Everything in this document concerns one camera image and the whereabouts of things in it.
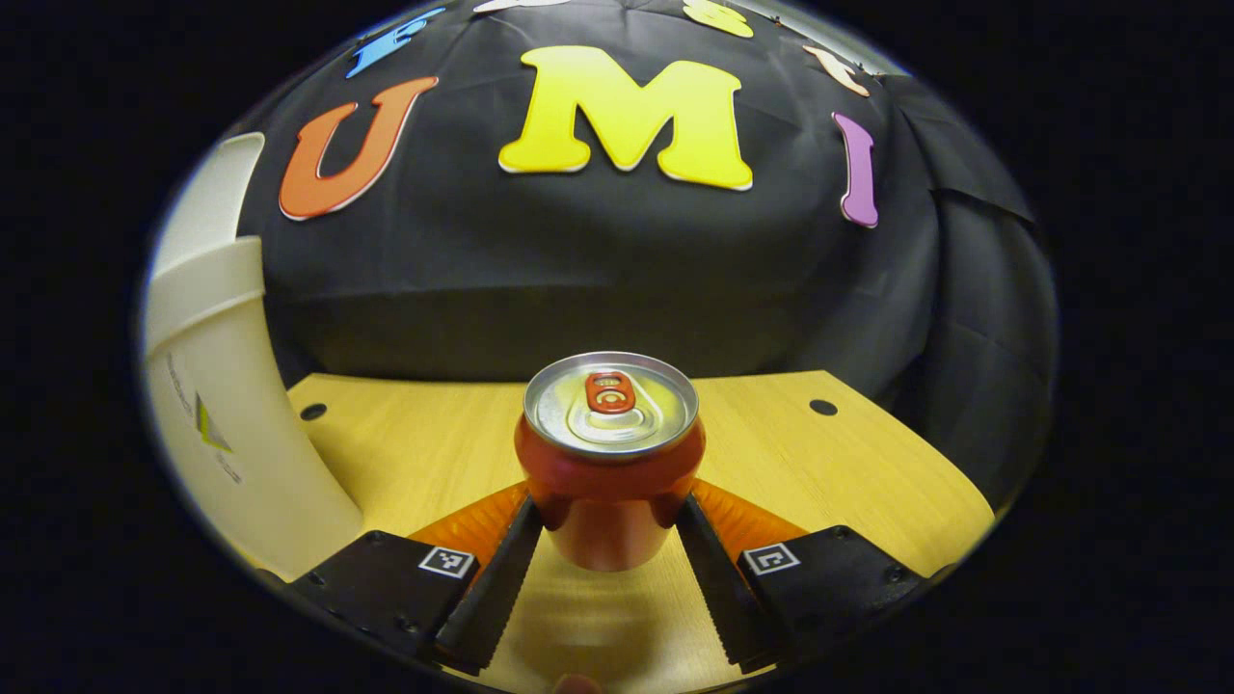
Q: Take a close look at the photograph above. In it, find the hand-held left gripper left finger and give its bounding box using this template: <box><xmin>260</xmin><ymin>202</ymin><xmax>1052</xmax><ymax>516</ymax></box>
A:
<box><xmin>289</xmin><ymin>496</ymin><xmax>544</xmax><ymax>676</ymax></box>

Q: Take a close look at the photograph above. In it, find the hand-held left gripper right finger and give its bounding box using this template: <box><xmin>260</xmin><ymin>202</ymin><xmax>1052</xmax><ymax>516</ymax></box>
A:
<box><xmin>675</xmin><ymin>492</ymin><xmax>931</xmax><ymax>674</ymax></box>

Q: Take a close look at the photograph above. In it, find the red pop can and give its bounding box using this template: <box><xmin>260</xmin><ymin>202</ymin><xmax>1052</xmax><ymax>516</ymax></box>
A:
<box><xmin>514</xmin><ymin>351</ymin><xmax>707</xmax><ymax>572</ymax></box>

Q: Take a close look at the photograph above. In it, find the white desktop garbage bin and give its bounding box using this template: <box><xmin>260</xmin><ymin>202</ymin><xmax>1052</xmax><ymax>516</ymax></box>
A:
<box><xmin>143</xmin><ymin>132</ymin><xmax>365</xmax><ymax>582</ymax></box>

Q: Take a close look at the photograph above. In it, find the wooden desktop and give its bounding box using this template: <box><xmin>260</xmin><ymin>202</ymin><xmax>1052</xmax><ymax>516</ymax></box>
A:
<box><xmin>253</xmin><ymin>371</ymin><xmax>996</xmax><ymax>694</ymax></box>

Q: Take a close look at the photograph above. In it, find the black backdrop cloth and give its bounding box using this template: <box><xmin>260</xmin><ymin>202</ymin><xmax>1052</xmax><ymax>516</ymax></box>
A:
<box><xmin>236</xmin><ymin>0</ymin><xmax>1060</xmax><ymax>512</ymax></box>

